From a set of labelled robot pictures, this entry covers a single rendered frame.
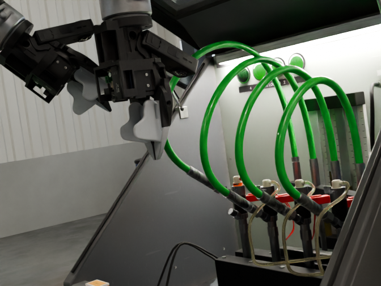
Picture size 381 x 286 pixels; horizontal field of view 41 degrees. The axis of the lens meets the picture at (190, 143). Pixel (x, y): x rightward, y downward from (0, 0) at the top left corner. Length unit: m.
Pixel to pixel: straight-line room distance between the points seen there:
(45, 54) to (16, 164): 6.62
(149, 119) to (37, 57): 0.26
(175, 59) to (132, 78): 0.09
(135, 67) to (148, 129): 0.09
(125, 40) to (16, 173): 6.81
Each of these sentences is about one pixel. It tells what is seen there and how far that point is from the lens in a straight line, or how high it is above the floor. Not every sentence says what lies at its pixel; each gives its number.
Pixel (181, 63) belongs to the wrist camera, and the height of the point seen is 1.37.
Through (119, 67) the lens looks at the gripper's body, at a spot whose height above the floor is 1.37.
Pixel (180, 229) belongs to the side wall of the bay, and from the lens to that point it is 1.39.
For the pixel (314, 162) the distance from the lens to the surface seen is 1.14.
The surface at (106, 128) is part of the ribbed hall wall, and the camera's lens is 8.05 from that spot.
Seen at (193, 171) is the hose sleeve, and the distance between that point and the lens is 0.99.
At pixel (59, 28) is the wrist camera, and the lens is 0.96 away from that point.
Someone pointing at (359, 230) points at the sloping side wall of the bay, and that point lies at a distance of 0.80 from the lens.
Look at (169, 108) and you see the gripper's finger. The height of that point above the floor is 1.30.
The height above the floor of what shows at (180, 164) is 1.20.
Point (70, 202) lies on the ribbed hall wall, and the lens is 7.78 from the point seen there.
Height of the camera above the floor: 1.29
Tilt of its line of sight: 3 degrees down
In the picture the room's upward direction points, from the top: 8 degrees counter-clockwise
